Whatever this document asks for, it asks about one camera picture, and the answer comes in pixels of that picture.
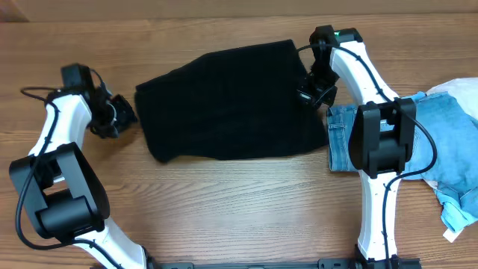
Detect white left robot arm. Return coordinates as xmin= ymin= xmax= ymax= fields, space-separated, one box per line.
xmin=9 ymin=64 xmax=157 ymax=269

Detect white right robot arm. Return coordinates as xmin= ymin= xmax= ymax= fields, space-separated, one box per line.
xmin=297 ymin=25 xmax=419 ymax=268

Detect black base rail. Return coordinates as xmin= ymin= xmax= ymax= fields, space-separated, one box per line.
xmin=89 ymin=256 xmax=423 ymax=269

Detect white cloth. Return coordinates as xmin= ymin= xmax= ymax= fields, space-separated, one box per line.
xmin=426 ymin=77 xmax=478 ymax=119

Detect light blue garment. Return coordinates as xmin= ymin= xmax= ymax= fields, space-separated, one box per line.
xmin=435 ymin=188 xmax=477 ymax=232

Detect black skirt with pearl buttons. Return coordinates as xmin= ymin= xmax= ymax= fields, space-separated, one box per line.
xmin=134 ymin=40 xmax=328 ymax=163

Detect blue denim shorts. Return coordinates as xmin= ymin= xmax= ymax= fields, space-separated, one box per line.
xmin=326 ymin=92 xmax=477 ymax=192

